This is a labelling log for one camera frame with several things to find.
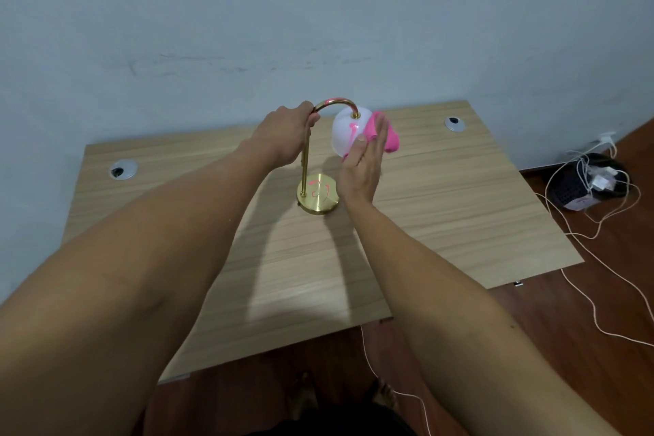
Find white power adapter block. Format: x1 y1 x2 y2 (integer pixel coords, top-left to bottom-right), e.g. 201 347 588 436
563 194 600 212

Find person's left foot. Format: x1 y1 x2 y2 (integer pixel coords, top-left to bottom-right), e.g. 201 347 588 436
286 372 321 421

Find person's left hand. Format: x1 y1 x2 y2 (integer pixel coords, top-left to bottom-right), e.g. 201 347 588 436
249 102 321 169

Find person's foot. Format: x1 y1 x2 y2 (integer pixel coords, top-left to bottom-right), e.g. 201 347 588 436
286 372 321 421
370 377 400 411

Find long white cable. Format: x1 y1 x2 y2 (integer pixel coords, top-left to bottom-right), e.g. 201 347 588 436
535 143 654 349

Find person's left forearm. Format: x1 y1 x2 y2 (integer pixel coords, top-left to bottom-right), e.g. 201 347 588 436
0 140 277 436

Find person's right hand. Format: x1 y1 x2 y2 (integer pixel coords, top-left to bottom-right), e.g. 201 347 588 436
337 114 390 204

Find person's right forearm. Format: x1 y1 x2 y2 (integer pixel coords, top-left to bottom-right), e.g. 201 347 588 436
346 194 622 436

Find person's right foot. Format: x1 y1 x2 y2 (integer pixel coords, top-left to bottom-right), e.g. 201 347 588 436
370 377 400 411

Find black plastic basket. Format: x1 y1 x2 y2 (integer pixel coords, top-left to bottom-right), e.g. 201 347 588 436
549 154 632 211

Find thin white cable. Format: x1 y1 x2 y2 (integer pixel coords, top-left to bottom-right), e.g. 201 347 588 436
360 325 433 436

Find person's black shorts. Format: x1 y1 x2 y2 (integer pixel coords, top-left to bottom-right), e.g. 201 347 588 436
250 402 418 436

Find white charger adapter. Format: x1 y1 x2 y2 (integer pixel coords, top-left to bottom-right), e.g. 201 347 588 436
588 167 620 192

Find gold lamp with white shade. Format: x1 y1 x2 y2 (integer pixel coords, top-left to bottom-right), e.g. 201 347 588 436
296 98 377 216

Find pink cleaning cloth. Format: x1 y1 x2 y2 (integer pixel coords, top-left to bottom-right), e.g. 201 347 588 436
343 111 401 158

